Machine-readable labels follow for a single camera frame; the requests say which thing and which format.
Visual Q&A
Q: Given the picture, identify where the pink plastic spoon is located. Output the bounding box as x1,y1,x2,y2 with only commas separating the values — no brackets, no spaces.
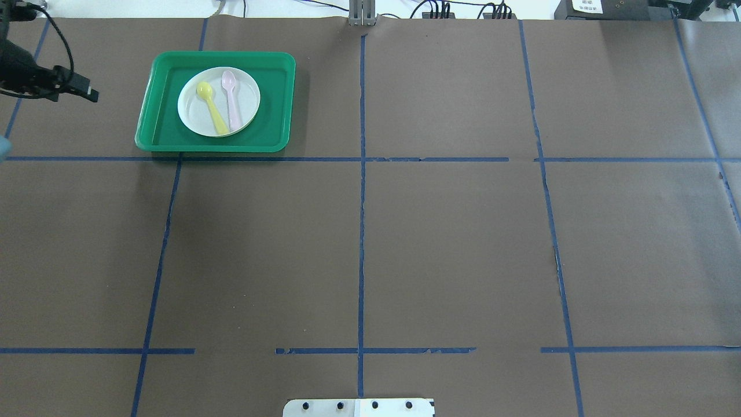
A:
221,69,243,132

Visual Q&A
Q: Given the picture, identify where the yellow plastic spoon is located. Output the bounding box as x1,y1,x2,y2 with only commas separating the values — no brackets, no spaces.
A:
196,81,230,136

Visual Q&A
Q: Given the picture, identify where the green plastic tray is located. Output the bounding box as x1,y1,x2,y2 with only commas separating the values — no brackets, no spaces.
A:
134,51,296,153

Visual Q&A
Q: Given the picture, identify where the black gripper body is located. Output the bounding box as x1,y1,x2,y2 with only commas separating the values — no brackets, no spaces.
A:
1,39,72,102

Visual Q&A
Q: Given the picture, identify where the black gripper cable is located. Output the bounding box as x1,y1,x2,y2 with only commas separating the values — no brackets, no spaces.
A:
17,2,76,87

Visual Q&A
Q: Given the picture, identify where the white metal mounting plate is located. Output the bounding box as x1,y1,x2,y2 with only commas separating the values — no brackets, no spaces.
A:
283,398,436,416

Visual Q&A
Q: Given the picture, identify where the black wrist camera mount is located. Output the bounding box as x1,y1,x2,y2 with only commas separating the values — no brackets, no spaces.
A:
1,1,46,24

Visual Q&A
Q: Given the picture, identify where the black device with label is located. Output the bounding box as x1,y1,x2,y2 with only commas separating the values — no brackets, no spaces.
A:
553,1,651,21

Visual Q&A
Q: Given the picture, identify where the white round plate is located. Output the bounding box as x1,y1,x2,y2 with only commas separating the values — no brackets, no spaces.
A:
178,67,261,138

